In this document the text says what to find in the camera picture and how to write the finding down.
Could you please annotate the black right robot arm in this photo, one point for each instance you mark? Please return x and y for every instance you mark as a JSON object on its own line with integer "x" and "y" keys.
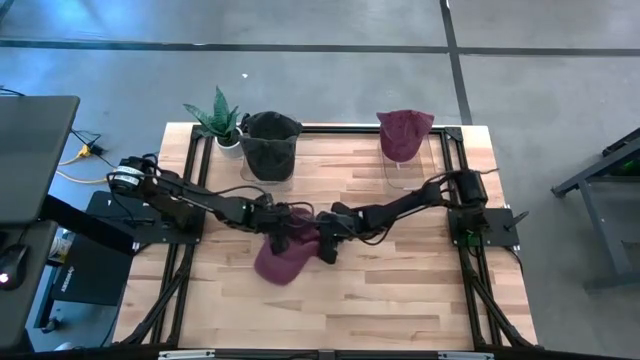
{"x": 415, "y": 202}

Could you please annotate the small black bracket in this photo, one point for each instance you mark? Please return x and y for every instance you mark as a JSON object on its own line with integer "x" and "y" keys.
{"x": 245, "y": 120}

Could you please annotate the black desk beam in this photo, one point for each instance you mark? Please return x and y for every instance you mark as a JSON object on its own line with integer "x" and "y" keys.
{"x": 75, "y": 220}

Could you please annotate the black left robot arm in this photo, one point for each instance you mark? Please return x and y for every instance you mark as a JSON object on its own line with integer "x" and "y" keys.
{"x": 190, "y": 197}

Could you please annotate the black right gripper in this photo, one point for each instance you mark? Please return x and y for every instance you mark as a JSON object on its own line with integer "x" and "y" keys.
{"x": 347, "y": 222}

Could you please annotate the green snake plant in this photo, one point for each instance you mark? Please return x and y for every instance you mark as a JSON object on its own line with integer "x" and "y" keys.
{"x": 217, "y": 117}

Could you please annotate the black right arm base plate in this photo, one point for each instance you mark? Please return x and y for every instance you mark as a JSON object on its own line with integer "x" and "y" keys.
{"x": 492, "y": 227}

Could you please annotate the white can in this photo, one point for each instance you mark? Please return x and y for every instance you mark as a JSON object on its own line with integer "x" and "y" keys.
{"x": 60, "y": 246}

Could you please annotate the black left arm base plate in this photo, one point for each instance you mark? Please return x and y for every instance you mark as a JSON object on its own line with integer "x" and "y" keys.
{"x": 115, "y": 220}

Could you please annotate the silver edge bracket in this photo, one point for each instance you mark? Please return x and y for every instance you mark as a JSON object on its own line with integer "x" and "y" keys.
{"x": 186, "y": 354}
{"x": 466, "y": 355}

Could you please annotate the grey metal stand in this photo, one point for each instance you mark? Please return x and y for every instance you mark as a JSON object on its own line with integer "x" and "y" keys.
{"x": 607, "y": 210}

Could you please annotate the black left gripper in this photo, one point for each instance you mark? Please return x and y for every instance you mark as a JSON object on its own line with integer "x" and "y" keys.
{"x": 272, "y": 217}

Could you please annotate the maroon baseball cap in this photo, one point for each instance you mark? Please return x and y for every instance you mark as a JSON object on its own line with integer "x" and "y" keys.
{"x": 285, "y": 262}
{"x": 402, "y": 135}

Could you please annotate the dark grey desk surface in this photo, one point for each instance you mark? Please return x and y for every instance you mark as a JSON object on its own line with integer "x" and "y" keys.
{"x": 25, "y": 310}

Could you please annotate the black aluminium table frame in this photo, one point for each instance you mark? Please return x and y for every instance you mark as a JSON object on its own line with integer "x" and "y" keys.
{"x": 465, "y": 160}

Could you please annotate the black computer mouse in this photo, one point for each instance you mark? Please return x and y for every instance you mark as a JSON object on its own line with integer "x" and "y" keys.
{"x": 12, "y": 265}

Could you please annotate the black computer tower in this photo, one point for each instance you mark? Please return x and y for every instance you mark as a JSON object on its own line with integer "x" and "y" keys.
{"x": 92, "y": 280}

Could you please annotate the clear plastic bin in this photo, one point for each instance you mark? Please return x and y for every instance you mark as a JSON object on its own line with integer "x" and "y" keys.
{"x": 407, "y": 172}
{"x": 250, "y": 172}

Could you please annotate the white plant pot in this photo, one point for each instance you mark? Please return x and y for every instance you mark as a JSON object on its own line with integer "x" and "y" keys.
{"x": 230, "y": 148}

